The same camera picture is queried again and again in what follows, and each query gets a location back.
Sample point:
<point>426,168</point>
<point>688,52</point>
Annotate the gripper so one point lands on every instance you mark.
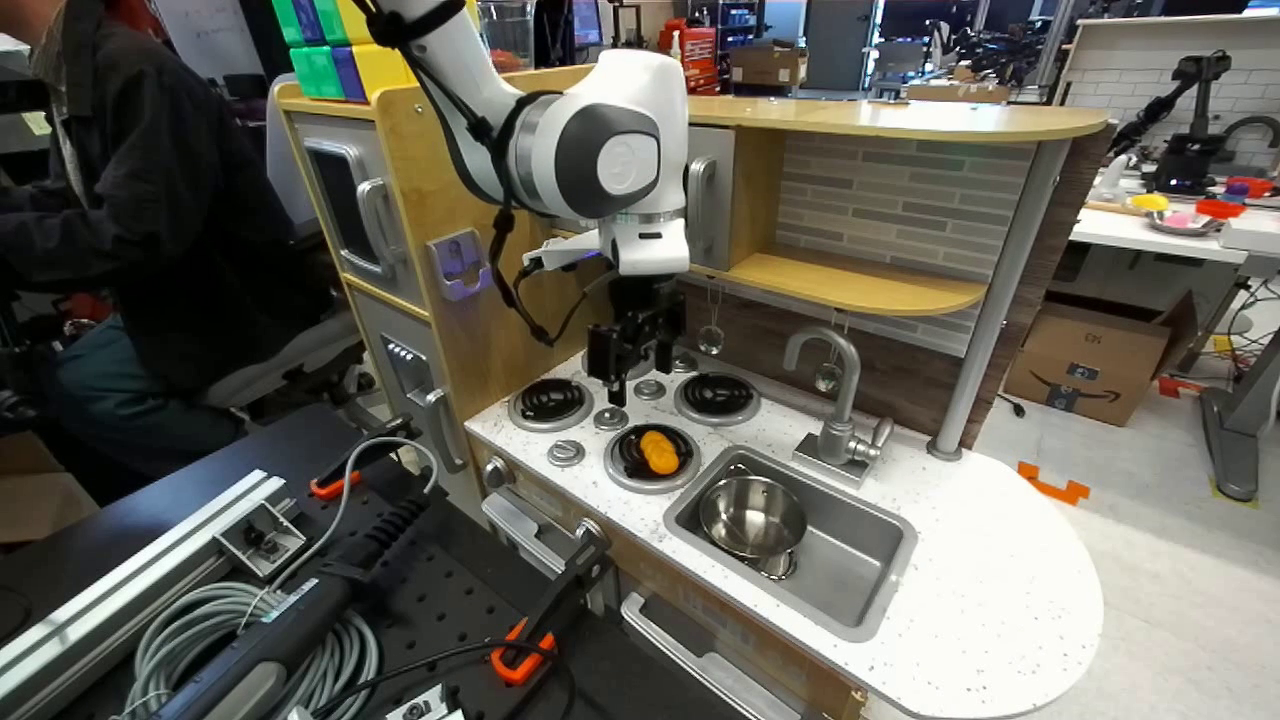
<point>645,300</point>

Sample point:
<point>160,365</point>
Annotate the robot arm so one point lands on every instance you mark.
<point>600,140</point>

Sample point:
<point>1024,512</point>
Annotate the toy stove burner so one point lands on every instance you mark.
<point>625,465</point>
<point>717,397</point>
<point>550,402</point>

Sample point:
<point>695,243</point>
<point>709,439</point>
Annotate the orange toy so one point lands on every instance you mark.
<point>659,453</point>

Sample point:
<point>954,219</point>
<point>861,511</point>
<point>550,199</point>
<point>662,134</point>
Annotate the purple toy phone holder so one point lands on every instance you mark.
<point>460,265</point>

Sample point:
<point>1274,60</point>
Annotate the silver pot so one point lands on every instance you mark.
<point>750,515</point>

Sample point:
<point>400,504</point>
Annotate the wooden toy kitchen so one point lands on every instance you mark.
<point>900,200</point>

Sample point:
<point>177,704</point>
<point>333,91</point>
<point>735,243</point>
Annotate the toy microwave door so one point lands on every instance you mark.
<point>335,205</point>

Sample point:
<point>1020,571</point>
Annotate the silver plate with pink toy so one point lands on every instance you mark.
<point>1185,222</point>

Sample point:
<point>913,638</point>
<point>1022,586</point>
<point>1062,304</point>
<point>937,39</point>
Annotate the stove knob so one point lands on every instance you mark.
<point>685,361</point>
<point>649,389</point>
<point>565,453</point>
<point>610,418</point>

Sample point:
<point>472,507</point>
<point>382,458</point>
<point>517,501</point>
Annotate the hanging clear utensil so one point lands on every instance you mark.
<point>828,377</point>
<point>711,338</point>

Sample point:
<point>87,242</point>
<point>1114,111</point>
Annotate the grey cabinet door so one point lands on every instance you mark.
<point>722,200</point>

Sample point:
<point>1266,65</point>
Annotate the oven knob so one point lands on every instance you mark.
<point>496,473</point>

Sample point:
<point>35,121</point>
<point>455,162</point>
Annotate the silver tap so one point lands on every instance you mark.
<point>840,400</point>

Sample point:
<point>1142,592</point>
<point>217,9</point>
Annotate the orange black clamp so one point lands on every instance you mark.
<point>350,465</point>
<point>545,620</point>

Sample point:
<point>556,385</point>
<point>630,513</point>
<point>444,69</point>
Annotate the silver sink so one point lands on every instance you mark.
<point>850,550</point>

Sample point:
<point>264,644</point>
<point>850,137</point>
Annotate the red cabinet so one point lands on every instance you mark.
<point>697,55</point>

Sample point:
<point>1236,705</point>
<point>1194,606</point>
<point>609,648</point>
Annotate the plain cardboard box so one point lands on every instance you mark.
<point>768,66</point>

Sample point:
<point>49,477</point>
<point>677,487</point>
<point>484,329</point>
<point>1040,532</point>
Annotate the stack of coloured blocks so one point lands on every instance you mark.
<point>330,50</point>

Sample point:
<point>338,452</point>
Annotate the large black clamp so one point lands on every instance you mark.
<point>300,620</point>

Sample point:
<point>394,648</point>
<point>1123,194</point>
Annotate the cardboard box with black print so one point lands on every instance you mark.
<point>1090,360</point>

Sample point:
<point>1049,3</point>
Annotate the person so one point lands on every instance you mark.
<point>160,220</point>

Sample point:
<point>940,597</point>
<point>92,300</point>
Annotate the white table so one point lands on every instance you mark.
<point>1150,232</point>

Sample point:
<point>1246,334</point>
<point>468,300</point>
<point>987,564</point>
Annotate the yellow bowl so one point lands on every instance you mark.
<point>1149,202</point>

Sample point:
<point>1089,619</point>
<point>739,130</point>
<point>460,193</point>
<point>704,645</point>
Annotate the white brick panel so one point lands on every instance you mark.
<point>1110,70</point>

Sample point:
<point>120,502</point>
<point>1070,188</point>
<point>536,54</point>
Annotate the red bowl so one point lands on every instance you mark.
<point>1220,208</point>

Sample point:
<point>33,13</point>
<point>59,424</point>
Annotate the orange floor bracket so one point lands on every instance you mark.
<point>1050,487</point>

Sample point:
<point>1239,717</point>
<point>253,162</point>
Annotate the aluminium rail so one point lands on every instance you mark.
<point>130,580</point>

